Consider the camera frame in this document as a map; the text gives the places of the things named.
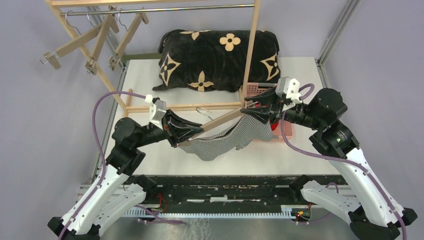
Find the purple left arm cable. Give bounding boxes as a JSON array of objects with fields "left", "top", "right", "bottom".
[{"left": 56, "top": 91, "right": 154, "bottom": 240}]

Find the wooden hanger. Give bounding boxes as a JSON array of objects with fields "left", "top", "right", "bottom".
[
  {"left": 40, "top": 10, "right": 103, "bottom": 70},
  {"left": 85, "top": 13, "right": 120, "bottom": 75},
  {"left": 177, "top": 101, "right": 261, "bottom": 147}
]

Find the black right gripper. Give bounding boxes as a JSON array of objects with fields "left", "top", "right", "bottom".
[{"left": 239, "top": 83, "right": 322, "bottom": 129}]

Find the grey striped underwear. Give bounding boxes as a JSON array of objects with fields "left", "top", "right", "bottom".
[{"left": 179, "top": 115, "right": 274, "bottom": 162}]

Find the red underwear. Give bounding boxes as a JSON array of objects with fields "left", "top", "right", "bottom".
[{"left": 270, "top": 122, "right": 280, "bottom": 131}]

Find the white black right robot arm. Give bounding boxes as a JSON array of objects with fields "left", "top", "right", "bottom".
[{"left": 242, "top": 87, "right": 418, "bottom": 240}]

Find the pink plastic basket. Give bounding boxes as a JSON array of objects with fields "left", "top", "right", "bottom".
[{"left": 246, "top": 82, "right": 294, "bottom": 142}]

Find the wooden clothes rack frame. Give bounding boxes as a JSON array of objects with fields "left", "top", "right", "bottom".
[{"left": 46, "top": 0, "right": 263, "bottom": 119}]

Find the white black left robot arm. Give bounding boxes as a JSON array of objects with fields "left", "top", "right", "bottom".
[{"left": 47, "top": 109, "right": 204, "bottom": 240}]

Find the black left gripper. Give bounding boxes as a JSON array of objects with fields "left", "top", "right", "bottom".
[{"left": 135, "top": 107, "right": 206, "bottom": 147}]

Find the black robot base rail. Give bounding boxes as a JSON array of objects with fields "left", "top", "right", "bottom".
[{"left": 93, "top": 174, "right": 323, "bottom": 215}]

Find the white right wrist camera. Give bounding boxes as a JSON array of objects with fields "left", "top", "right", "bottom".
[{"left": 275, "top": 77, "right": 302, "bottom": 105}]

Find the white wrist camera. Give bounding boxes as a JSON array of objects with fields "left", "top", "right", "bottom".
[
  {"left": 275, "top": 77, "right": 302, "bottom": 105},
  {"left": 144, "top": 94, "right": 167, "bottom": 130}
]

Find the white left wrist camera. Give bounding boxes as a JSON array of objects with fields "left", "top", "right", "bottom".
[{"left": 144, "top": 94, "right": 167, "bottom": 130}]

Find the metal hanging rod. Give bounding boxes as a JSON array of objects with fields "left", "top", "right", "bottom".
[{"left": 60, "top": 3, "right": 256, "bottom": 17}]

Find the white slotted cable duct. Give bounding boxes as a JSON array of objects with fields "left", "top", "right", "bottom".
[{"left": 122, "top": 206, "right": 297, "bottom": 220}]

